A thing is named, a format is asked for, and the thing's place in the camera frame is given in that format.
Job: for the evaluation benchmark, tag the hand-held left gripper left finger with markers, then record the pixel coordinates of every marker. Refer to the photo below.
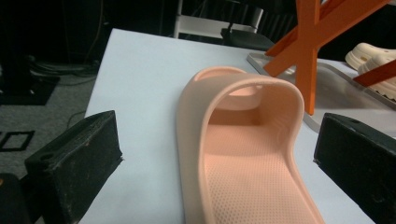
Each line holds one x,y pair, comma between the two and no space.
77,158

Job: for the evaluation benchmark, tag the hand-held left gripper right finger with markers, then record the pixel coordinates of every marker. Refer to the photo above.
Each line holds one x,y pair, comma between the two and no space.
361,161

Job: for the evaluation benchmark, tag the cream clog shoe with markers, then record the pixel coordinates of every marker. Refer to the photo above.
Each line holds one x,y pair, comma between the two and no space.
373,67
362,53

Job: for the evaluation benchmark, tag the pink slide slipper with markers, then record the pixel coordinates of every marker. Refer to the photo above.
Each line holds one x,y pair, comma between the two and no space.
249,174

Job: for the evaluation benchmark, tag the grey shoe rack orange legs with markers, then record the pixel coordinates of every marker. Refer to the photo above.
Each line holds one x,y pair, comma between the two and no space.
306,46

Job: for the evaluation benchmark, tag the black stand base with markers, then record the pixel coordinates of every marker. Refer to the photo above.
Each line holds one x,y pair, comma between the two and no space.
25,90

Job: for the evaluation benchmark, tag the black folding chair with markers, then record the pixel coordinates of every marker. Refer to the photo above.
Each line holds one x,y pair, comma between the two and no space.
246,39

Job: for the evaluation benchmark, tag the white desk frame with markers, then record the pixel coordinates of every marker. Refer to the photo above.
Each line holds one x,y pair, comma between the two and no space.
202,26

